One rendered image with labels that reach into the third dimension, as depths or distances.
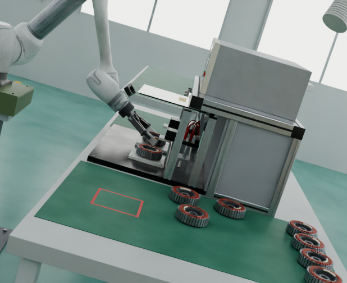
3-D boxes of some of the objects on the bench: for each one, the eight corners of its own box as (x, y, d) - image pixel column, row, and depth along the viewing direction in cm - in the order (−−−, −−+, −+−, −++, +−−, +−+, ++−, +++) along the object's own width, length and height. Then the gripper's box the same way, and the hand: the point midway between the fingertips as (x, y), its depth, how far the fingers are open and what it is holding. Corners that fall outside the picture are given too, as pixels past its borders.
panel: (203, 190, 218) (227, 117, 212) (204, 150, 283) (222, 92, 276) (206, 191, 218) (229, 118, 212) (206, 150, 283) (224, 94, 276)
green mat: (33, 216, 158) (33, 215, 158) (80, 160, 217) (80, 160, 217) (354, 310, 159) (354, 310, 159) (313, 229, 219) (313, 229, 218)
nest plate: (135, 144, 255) (136, 142, 254) (138, 137, 269) (139, 135, 269) (167, 154, 255) (167, 151, 255) (169, 146, 269) (169, 144, 269)
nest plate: (128, 158, 231) (128, 155, 231) (132, 149, 246) (133, 146, 245) (163, 168, 231) (164, 165, 231) (165, 159, 246) (166, 156, 246)
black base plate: (86, 160, 219) (87, 155, 219) (112, 127, 282) (113, 123, 281) (202, 195, 220) (204, 189, 219) (202, 154, 282) (204, 150, 282)
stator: (199, 210, 201) (201, 200, 201) (168, 202, 200) (172, 192, 200) (196, 199, 212) (199, 190, 211) (168, 191, 211) (170, 182, 210)
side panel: (205, 197, 218) (230, 119, 211) (205, 195, 221) (229, 117, 214) (274, 218, 218) (301, 140, 211) (273, 215, 221) (300, 138, 214)
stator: (140, 141, 256) (142, 133, 255) (142, 136, 267) (145, 129, 266) (164, 148, 256) (166, 141, 255) (165, 142, 267) (168, 135, 266)
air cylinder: (173, 169, 235) (177, 156, 234) (174, 164, 242) (178, 152, 241) (185, 172, 235) (189, 160, 234) (186, 167, 242) (190, 155, 241)
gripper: (121, 108, 271) (153, 140, 274) (113, 116, 248) (149, 152, 251) (132, 97, 269) (164, 130, 272) (125, 105, 247) (160, 141, 249)
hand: (154, 138), depth 261 cm, fingers closed on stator, 11 cm apart
